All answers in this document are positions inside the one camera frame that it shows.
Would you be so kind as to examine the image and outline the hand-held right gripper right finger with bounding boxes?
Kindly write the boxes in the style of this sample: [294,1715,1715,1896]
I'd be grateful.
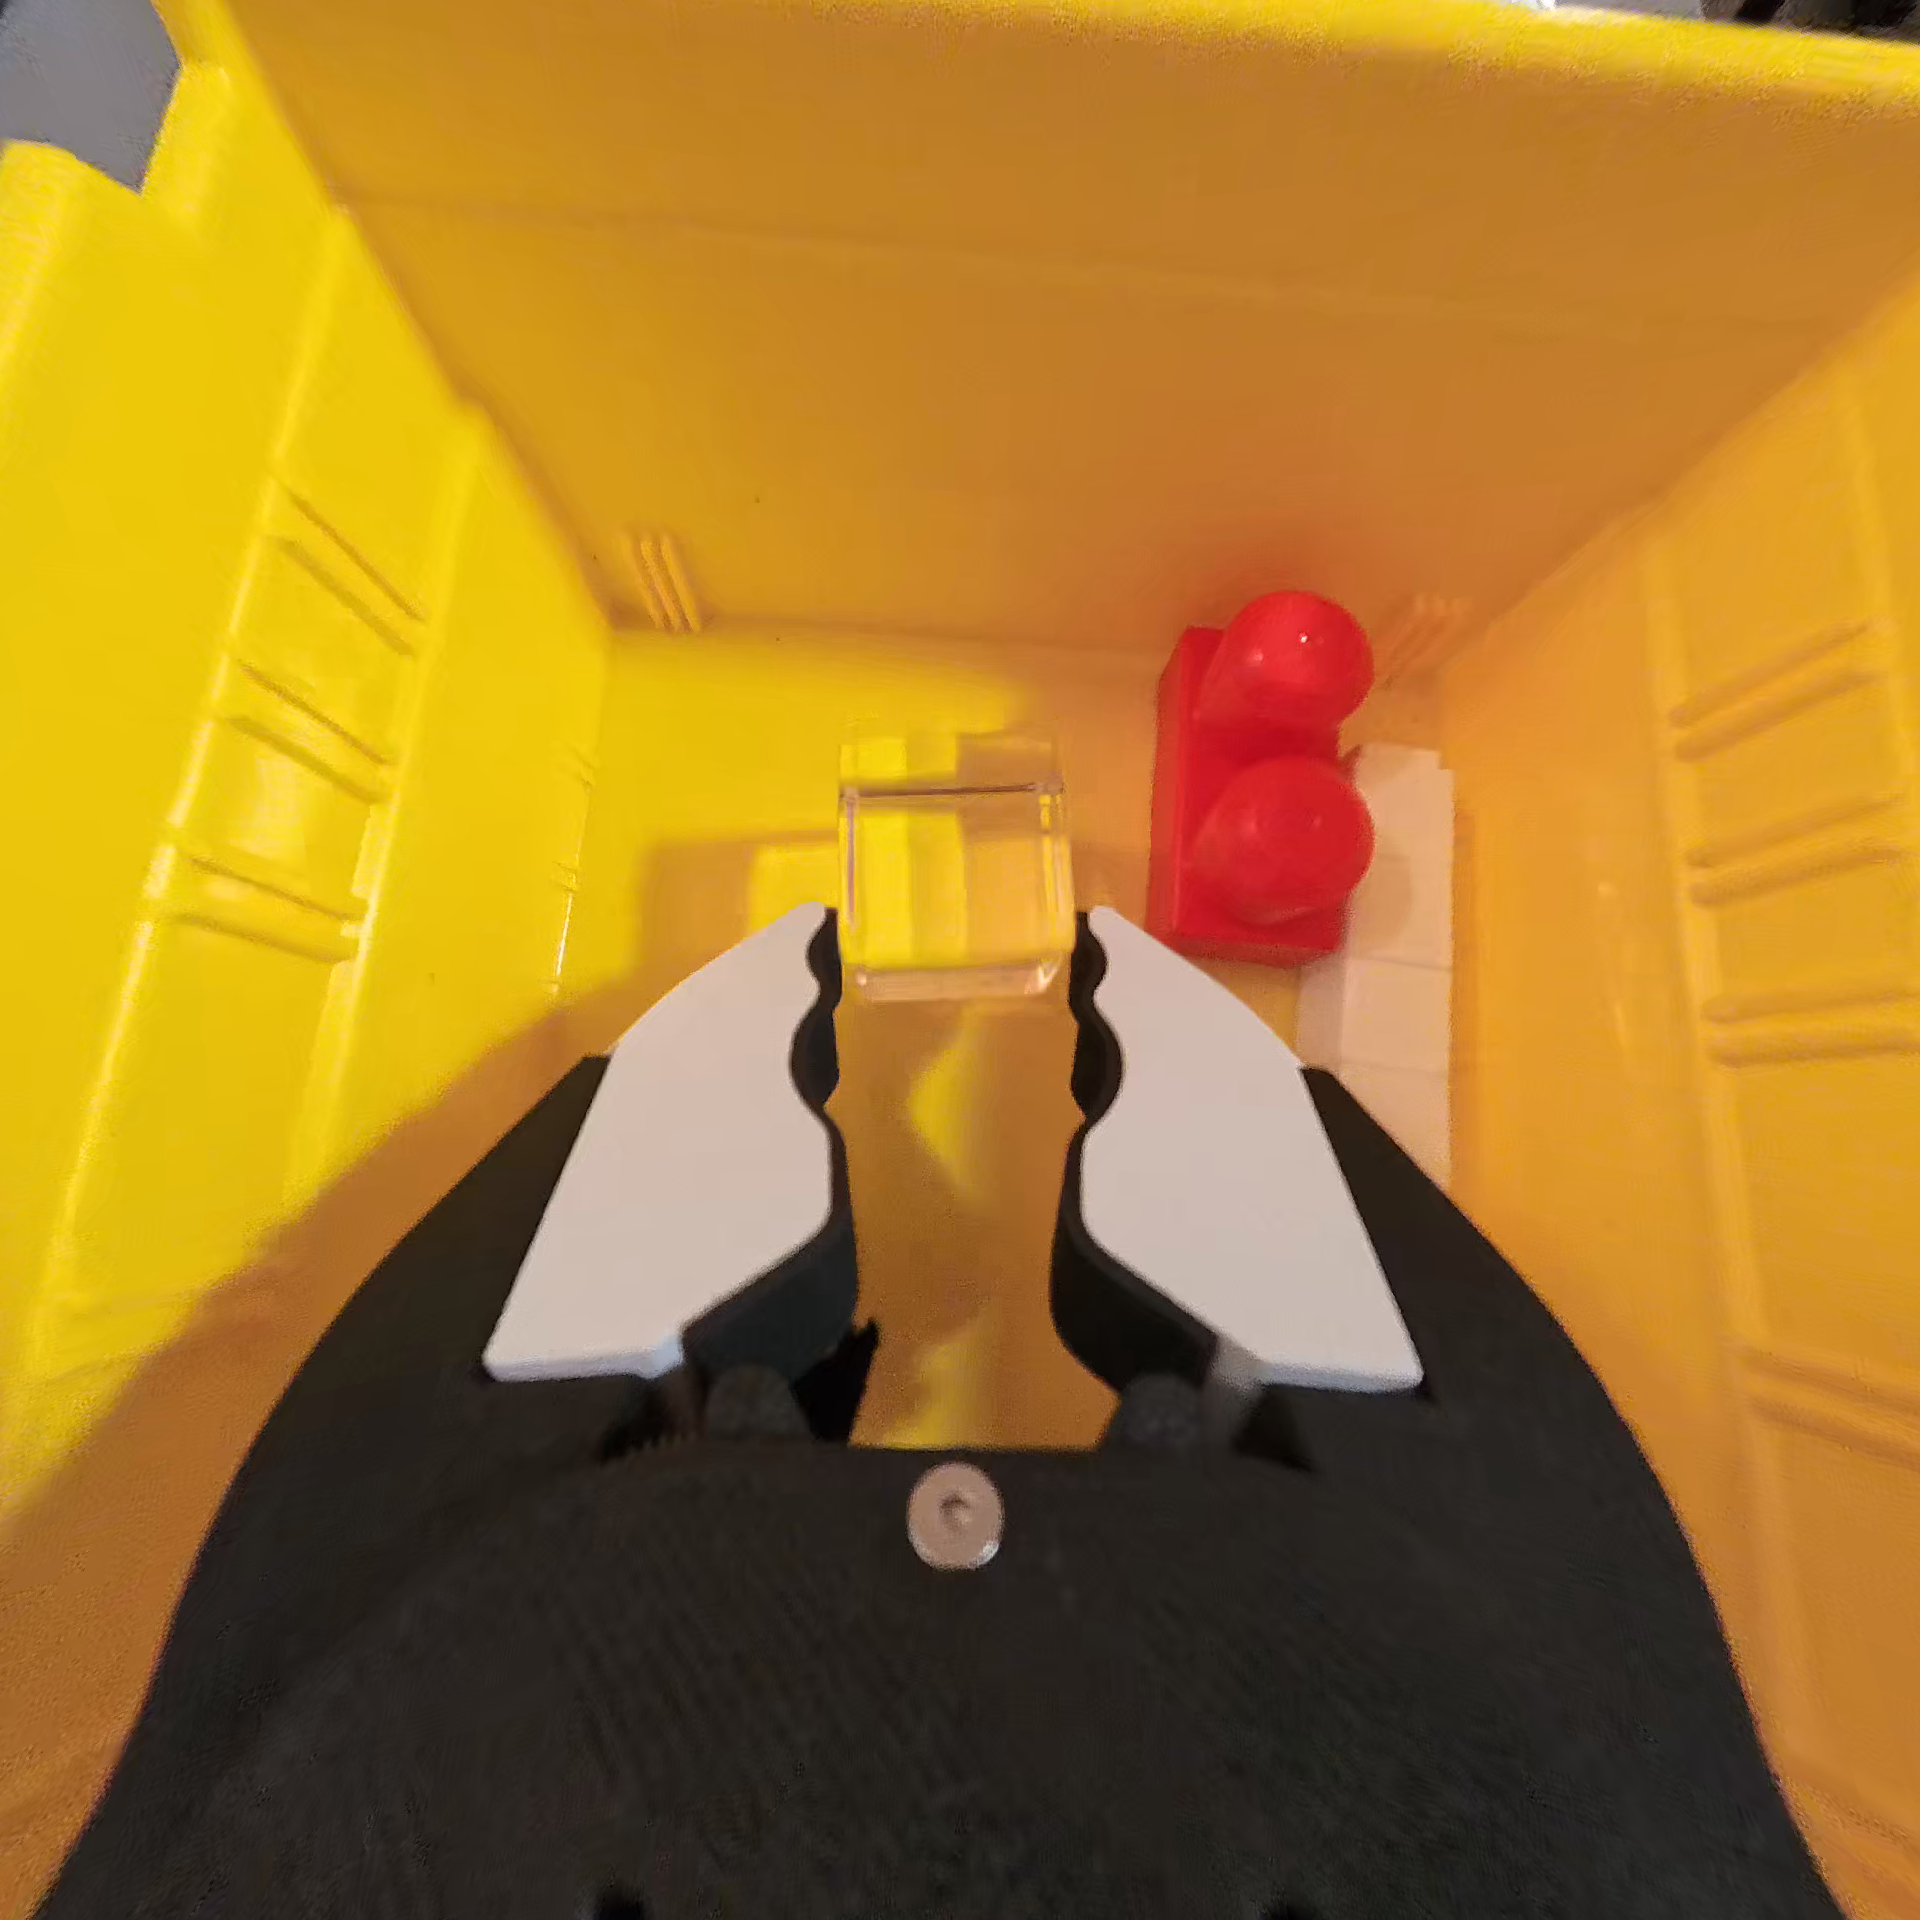
[1048,903,1426,1427]

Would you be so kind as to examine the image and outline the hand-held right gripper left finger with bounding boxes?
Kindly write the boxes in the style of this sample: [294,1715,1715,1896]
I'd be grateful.
[480,900,859,1384]

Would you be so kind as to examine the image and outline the clear acrylic cube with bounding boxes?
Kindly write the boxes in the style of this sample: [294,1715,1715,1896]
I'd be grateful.
[834,728,1079,1003]

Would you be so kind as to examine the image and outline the yellow plastic bin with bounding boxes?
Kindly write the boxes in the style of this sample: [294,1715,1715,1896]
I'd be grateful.
[0,0,1920,1920]

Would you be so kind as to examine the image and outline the white toy block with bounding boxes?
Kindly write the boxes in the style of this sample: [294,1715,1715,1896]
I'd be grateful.
[1294,739,1461,1194]

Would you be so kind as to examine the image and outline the red toy block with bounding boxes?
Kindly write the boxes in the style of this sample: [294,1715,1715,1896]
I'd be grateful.
[1147,588,1375,965]

